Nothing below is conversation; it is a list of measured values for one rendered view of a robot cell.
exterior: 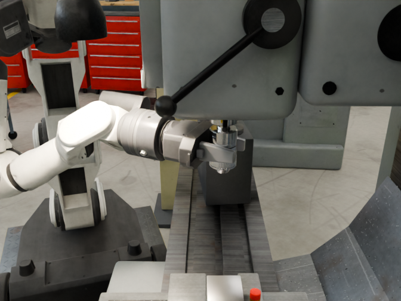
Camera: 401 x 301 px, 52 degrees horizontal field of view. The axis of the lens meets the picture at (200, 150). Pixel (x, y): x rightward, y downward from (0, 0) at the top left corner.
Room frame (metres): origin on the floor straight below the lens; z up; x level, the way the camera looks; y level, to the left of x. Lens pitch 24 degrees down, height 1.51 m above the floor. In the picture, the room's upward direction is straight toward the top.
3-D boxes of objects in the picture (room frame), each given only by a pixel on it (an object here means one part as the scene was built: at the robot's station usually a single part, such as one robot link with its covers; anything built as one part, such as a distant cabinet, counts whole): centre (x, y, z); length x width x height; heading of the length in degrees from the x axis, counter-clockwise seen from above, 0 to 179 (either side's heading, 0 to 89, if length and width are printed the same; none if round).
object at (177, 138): (0.68, 0.05, 1.23); 0.13 x 0.12 x 0.10; 156
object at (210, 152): (0.61, -0.03, 1.23); 0.06 x 0.02 x 0.03; 66
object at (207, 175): (1.05, -0.06, 1.04); 0.22 x 0.12 x 0.20; 6
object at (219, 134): (0.64, -0.04, 1.26); 0.05 x 0.05 x 0.01
